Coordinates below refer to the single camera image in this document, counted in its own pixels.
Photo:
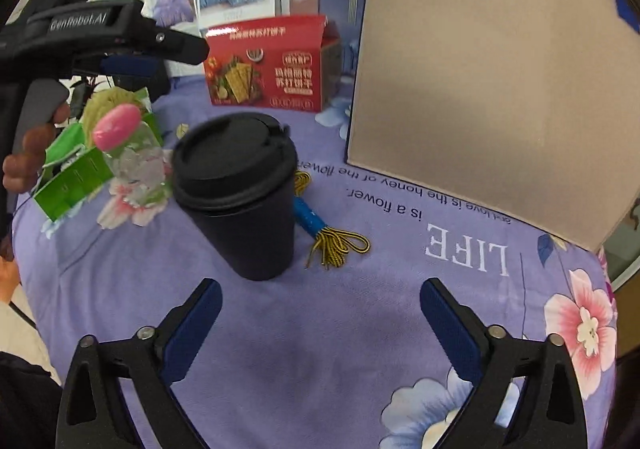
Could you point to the clear jar with pink lid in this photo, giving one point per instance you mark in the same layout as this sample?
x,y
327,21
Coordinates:
x,y
117,124

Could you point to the red cracker box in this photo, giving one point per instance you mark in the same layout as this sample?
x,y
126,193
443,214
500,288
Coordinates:
x,y
260,79

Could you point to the olive green bath pouf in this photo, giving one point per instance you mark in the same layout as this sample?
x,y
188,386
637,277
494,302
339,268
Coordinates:
x,y
97,106

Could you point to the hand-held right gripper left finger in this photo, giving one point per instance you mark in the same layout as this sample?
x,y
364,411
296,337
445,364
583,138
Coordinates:
x,y
195,324

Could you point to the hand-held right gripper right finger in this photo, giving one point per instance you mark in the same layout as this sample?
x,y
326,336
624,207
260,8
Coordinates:
x,y
450,324

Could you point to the green cardboard box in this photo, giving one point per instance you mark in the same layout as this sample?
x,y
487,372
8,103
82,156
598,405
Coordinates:
x,y
75,179

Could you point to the black lidded cup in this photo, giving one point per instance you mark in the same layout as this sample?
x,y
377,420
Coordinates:
x,y
240,209

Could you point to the person's dark clothing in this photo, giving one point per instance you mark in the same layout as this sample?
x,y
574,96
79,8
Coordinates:
x,y
25,404

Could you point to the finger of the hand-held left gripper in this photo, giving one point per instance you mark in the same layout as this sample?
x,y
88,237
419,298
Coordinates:
x,y
135,69
175,43

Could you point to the purple floral tablecloth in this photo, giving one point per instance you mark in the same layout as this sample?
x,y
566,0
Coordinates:
x,y
325,329

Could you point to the person's left hand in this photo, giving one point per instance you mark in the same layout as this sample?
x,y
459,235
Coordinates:
x,y
37,141

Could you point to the yellow black shoelace bundle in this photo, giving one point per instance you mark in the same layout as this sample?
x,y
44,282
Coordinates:
x,y
305,214

